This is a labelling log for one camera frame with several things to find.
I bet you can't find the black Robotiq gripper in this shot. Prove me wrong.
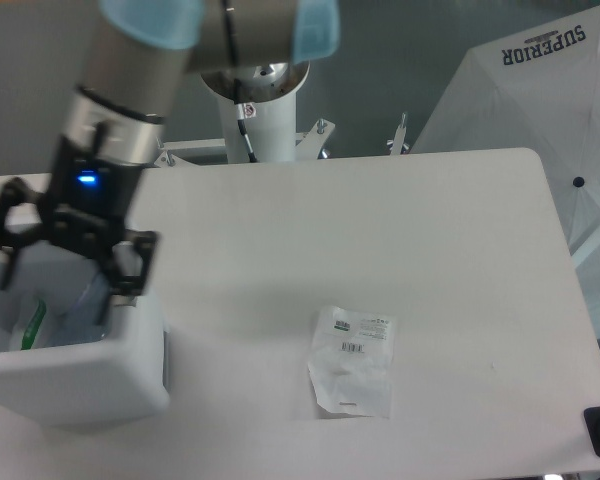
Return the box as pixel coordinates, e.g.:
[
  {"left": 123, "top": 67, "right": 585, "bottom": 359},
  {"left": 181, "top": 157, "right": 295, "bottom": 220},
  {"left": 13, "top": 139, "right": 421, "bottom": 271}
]
[{"left": 0, "top": 138, "right": 160, "bottom": 326}]

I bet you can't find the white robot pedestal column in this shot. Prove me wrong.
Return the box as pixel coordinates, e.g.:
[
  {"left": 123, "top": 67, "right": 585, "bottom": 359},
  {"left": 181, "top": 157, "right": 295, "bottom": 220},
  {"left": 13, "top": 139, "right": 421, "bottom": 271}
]
[{"left": 216, "top": 78, "right": 298, "bottom": 164}]

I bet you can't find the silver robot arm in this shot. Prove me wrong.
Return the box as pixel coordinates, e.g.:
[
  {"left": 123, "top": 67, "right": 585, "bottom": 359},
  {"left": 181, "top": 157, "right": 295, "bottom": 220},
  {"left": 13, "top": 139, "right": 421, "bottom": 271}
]
[{"left": 0, "top": 1, "right": 340, "bottom": 298}]

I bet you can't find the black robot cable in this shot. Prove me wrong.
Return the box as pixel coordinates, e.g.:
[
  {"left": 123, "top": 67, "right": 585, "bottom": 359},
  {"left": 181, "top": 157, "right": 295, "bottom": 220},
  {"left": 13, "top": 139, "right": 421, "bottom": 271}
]
[{"left": 232, "top": 79, "right": 258, "bottom": 164}]

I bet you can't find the white Superior umbrella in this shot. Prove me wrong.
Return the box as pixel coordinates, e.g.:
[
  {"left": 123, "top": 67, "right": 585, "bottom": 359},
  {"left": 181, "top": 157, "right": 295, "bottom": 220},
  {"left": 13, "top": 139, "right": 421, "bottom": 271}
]
[{"left": 413, "top": 6, "right": 600, "bottom": 337}]

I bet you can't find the white plastic trash can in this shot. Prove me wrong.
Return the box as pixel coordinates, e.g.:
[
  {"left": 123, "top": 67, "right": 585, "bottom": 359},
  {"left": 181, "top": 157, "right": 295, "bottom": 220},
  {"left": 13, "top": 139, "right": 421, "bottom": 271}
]
[{"left": 0, "top": 242, "right": 170, "bottom": 426}]

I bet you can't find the clear plastic wrapper with barcode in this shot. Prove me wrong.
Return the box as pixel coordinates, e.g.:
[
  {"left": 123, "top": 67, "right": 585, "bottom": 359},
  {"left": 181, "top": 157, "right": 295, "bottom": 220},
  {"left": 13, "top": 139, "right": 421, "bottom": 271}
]
[{"left": 308, "top": 306, "right": 397, "bottom": 418}]

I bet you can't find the white metal base frame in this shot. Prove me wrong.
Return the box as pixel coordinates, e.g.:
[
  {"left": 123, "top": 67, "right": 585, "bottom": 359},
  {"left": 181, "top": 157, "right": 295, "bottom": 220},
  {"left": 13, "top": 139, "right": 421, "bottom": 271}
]
[{"left": 154, "top": 111, "right": 410, "bottom": 168}]

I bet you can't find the crushed clear plastic bottle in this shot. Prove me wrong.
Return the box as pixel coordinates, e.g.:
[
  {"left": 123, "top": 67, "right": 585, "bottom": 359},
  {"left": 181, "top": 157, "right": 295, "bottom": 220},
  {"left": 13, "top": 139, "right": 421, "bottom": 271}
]
[{"left": 48, "top": 273, "right": 110, "bottom": 347}]

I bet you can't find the green and white carton trash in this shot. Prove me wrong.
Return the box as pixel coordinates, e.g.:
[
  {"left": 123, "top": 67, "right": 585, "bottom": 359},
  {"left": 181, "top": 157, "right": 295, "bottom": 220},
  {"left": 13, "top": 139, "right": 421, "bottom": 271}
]
[{"left": 9, "top": 295, "right": 47, "bottom": 351}]

